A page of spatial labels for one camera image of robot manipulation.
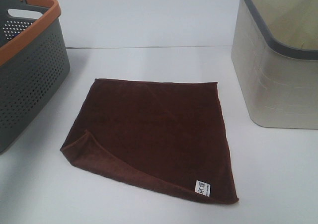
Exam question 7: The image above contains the brown towel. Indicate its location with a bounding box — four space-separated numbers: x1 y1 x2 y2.
61 78 239 204

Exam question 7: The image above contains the grey perforated basket orange rim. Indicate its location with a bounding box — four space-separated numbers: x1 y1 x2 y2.
0 0 70 151

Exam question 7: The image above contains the beige bin grey rim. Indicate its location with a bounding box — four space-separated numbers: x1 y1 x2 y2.
231 0 318 129

